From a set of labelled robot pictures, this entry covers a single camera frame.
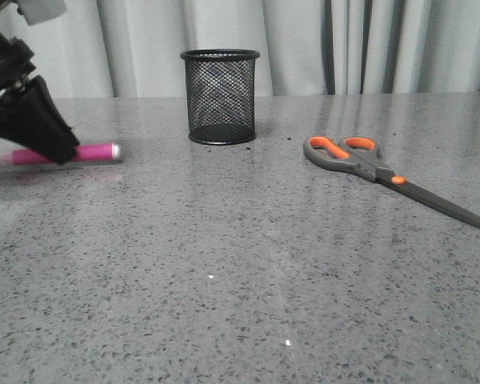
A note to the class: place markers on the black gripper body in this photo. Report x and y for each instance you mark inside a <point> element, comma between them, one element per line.
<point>15,55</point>

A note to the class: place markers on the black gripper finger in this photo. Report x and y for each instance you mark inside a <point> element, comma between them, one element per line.
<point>30,118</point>

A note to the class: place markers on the pink marker pen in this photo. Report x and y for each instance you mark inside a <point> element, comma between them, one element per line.
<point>84,153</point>

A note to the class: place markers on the grey orange scissors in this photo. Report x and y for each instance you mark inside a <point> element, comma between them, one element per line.
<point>361,156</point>

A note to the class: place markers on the black mesh pen holder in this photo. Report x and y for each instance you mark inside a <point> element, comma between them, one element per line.
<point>220,95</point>

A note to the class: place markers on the grey curtain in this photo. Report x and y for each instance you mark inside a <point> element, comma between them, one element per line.
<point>132,48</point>

